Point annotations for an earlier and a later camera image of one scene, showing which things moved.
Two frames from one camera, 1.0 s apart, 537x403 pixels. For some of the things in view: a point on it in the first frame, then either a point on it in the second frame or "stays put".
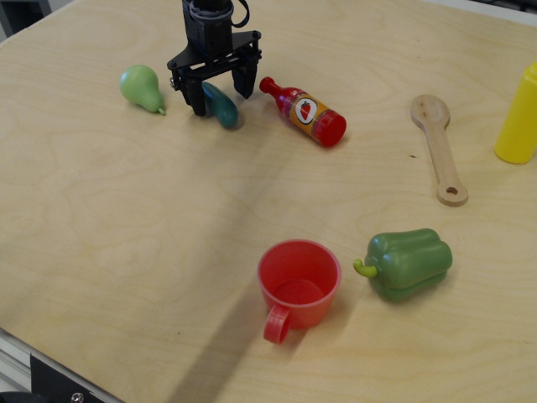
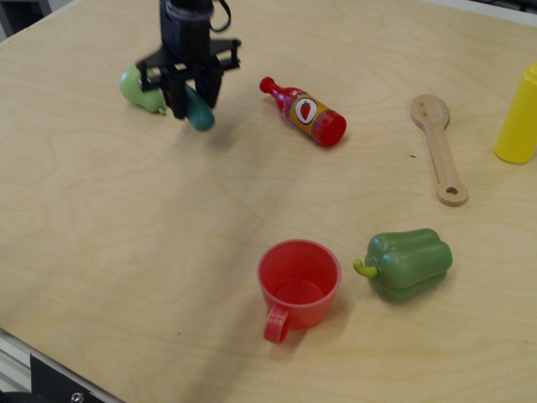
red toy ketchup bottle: [325, 127] stays put
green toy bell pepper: [405, 264] stays put
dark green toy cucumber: [218, 107] → [199, 112]
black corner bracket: [56, 385] stays put
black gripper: [212, 49] → [188, 49]
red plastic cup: [299, 280] stays put
